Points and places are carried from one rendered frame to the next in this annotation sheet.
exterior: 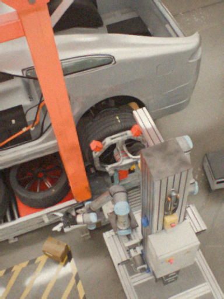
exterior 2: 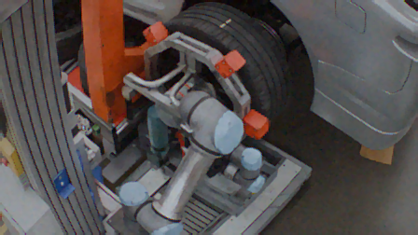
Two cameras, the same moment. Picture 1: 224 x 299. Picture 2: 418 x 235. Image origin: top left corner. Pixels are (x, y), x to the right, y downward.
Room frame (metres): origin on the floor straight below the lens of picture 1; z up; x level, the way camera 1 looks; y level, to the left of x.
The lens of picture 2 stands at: (1.15, -1.61, 2.73)
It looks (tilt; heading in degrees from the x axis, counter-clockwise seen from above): 48 degrees down; 53
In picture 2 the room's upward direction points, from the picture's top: straight up
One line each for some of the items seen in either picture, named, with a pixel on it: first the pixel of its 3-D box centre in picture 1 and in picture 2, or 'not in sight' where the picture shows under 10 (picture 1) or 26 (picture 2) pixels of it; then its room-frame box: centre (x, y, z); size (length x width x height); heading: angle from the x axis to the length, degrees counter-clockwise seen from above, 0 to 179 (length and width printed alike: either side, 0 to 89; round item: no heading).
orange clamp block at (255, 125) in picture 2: not in sight; (255, 125); (2.30, -0.38, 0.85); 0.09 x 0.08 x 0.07; 104
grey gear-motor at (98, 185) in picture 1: (94, 178); (174, 130); (2.30, 0.24, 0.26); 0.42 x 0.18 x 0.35; 14
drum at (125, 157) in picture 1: (122, 157); (182, 100); (2.14, -0.09, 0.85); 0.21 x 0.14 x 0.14; 14
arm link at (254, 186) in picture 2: not in sight; (249, 179); (2.10, -0.58, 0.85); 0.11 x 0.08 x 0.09; 105
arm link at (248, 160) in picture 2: not in sight; (247, 161); (2.10, -0.57, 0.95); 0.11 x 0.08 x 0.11; 96
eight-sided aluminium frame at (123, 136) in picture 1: (120, 152); (193, 90); (2.21, -0.07, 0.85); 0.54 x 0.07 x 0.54; 104
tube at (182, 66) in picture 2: (114, 155); (155, 66); (2.07, -0.01, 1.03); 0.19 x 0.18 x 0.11; 14
